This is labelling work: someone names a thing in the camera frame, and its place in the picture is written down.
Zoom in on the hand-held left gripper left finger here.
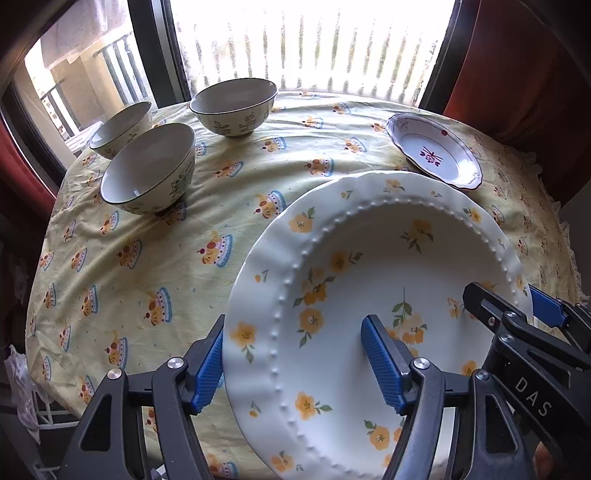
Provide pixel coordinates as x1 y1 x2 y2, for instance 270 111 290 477
58 315 227 480

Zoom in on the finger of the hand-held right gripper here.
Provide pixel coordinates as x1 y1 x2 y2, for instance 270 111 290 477
527 285 591 352
463 281 537 343

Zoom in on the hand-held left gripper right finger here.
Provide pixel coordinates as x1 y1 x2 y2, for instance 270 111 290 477
361 315 536 480

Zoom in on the large yellow floral plate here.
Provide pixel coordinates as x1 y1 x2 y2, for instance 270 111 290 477
222 171 534 480

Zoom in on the floral ceramic bowl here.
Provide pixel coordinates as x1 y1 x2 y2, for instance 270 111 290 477
89 100 153 160
189 78 278 138
100 123 197 217

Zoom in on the yellow printed tablecloth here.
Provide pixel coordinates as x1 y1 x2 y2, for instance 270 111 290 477
25 90 583 480

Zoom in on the small red patterned plate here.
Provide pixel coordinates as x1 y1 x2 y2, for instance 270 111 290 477
386 113 483 191

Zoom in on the clear plastic bag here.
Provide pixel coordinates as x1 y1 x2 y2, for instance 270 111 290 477
4 344 43 432

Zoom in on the red curtain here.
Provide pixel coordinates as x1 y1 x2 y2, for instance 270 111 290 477
442 0 591 206
0 113 63 217

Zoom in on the white plastic crate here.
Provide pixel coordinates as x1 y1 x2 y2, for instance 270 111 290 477
64 121 107 158

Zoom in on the balcony railing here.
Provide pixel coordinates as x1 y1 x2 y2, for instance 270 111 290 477
41 9 446 137

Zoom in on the white sheer curtain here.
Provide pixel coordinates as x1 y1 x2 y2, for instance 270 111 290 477
41 0 131 65

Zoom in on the white wire rack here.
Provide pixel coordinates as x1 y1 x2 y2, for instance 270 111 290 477
25 385 86 432

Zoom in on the black window frame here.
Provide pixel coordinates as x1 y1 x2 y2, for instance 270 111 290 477
0 0 481 185

